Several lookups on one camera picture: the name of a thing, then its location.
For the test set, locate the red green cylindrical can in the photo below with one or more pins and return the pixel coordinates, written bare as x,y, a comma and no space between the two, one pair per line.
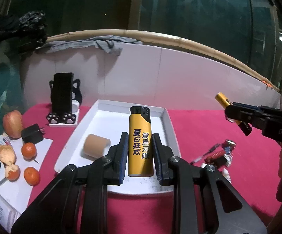
229,143

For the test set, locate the white cardboard tray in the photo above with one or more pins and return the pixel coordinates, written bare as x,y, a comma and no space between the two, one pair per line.
109,119

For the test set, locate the beige tape roll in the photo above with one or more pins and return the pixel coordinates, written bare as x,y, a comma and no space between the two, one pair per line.
95,146

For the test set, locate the bamboo rail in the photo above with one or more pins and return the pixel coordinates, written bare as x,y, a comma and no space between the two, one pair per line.
161,39

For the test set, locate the black power adapter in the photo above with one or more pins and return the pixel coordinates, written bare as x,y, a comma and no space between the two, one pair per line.
32,134

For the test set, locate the grey cloth on rail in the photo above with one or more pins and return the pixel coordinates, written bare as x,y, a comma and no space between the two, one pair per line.
110,44

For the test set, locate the black silver pen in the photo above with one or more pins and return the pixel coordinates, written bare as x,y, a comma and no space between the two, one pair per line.
212,149

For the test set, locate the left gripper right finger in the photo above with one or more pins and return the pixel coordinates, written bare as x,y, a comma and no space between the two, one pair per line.
204,201

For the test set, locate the cartoon acrylic keychain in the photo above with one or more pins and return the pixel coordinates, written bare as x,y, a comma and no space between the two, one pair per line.
229,159

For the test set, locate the peeled tangerine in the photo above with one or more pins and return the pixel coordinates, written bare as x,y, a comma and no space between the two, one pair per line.
8,158

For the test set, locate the orange tangerine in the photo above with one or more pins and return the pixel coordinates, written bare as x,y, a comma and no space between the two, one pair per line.
32,176
29,151

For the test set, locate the black cat phone stand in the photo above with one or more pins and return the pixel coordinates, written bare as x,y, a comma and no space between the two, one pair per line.
71,117

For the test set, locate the blue binder clip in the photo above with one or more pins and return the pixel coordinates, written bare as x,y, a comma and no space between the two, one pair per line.
227,148

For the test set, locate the white paper sheet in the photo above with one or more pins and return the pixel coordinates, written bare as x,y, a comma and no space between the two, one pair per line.
17,193

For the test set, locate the red apple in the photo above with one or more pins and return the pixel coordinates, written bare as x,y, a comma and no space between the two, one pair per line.
12,124

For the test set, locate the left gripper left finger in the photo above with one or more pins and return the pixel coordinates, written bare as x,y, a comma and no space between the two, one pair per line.
75,201

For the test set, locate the yellow lighter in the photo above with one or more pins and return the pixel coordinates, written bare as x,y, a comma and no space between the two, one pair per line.
140,154
228,108

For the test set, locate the black plastic bag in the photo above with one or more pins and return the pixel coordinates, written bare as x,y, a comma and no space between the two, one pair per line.
22,35

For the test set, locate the black smartphone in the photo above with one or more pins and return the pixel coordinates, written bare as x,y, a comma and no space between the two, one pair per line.
62,93

